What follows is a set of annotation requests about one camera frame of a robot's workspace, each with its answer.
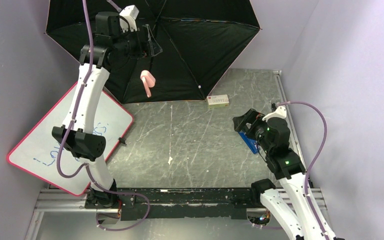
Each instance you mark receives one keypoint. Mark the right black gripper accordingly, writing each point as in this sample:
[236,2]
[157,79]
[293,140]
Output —
[247,123]

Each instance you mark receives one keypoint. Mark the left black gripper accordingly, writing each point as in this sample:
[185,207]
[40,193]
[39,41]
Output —
[146,40]

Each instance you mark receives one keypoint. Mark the pink and black umbrella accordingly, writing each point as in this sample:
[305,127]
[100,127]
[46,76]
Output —
[200,40]

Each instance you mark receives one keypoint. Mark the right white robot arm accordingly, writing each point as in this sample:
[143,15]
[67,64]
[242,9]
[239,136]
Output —
[303,220]

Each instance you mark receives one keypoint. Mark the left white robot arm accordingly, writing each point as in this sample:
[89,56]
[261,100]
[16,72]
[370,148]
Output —
[116,35]

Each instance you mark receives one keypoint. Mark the blue marker pen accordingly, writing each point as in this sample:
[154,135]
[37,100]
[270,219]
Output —
[251,144]

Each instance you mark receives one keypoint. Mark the small white cardboard box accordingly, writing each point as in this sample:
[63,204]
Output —
[216,101]

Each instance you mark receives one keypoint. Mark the red framed whiteboard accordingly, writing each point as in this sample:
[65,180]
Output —
[37,152]

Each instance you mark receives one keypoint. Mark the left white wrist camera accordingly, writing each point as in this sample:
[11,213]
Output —
[128,18]

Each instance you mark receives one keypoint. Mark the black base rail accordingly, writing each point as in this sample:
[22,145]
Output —
[237,203]

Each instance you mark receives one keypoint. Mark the aluminium frame rail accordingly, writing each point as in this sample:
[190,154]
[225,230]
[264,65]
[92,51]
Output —
[55,200]

